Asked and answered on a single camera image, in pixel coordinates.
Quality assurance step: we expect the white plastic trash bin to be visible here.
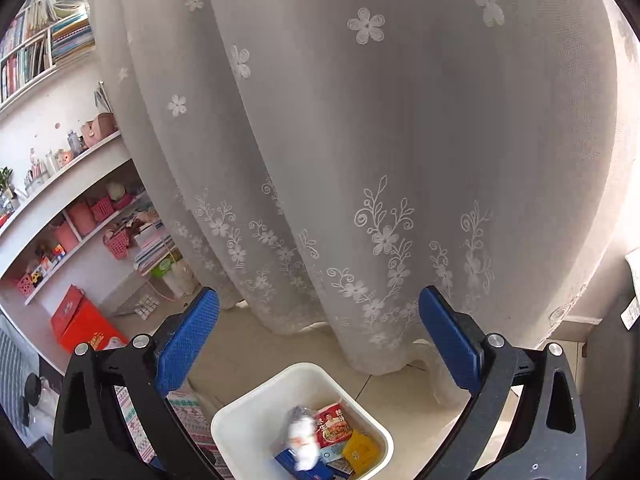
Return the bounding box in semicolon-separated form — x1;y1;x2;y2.
210;362;395;480

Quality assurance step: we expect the green and white box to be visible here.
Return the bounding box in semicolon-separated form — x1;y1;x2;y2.
150;255;196;298

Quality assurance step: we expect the yellow sachet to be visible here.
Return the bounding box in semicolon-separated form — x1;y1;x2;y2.
342;430;380;475

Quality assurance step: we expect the row of books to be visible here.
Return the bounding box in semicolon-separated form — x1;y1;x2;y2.
0;0;96;103

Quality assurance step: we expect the red cardboard box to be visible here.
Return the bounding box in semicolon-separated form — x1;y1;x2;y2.
50;285;128;356

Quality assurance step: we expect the red food packet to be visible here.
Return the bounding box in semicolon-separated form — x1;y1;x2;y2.
314;402;353;448

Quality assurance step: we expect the pink handbag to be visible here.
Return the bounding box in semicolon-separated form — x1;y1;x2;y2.
82;112;118;148

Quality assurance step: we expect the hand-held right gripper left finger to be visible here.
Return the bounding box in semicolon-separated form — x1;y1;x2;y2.
52;287;236;480

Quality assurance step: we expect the dark blue packet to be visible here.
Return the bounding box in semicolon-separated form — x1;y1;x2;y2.
274;447;356;480

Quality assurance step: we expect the stack of notebooks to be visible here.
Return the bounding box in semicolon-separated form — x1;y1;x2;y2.
132;230;176;276

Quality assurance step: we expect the white floral lace curtain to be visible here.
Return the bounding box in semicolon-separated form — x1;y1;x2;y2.
82;0;640;406

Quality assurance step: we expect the checkered white tile board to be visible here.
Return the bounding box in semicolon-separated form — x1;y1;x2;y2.
132;292;160;321

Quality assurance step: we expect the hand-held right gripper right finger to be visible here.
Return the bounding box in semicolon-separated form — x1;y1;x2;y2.
415;285;588;480

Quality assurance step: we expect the clear plastic bottle white cap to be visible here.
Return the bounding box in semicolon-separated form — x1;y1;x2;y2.
285;405;323;471

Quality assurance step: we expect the patterned woven tablecloth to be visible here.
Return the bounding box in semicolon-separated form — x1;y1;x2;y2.
114;385;231;480

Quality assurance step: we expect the black round object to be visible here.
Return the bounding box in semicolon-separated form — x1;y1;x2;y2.
20;372;43;406

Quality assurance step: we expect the dark chair with white tag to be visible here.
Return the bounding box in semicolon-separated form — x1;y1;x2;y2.
585;280;640;480

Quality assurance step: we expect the white wall shelf unit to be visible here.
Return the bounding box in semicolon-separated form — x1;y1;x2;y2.
0;0;166;311

